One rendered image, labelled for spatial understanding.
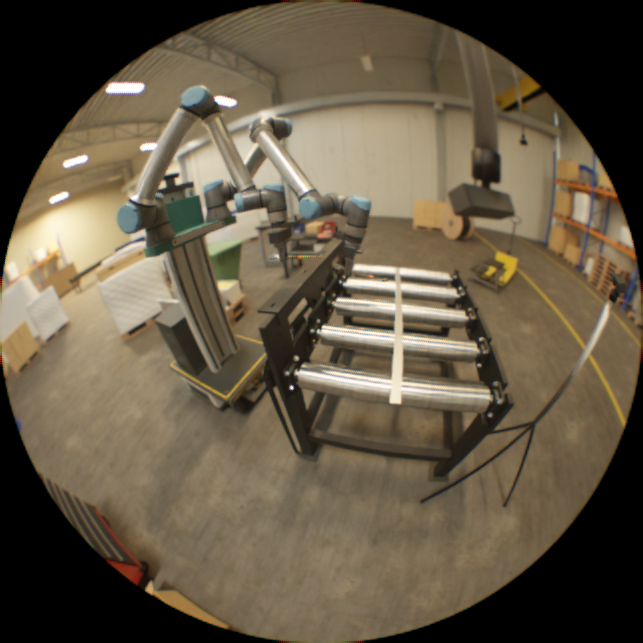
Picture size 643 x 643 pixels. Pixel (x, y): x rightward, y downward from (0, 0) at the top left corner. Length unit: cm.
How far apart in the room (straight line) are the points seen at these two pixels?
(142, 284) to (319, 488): 370
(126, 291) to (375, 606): 449
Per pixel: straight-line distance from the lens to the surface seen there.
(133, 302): 415
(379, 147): 1135
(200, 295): 178
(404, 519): 163
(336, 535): 158
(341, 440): 137
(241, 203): 100
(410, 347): 109
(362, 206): 93
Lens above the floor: 158
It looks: 34 degrees down
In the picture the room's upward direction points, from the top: 6 degrees counter-clockwise
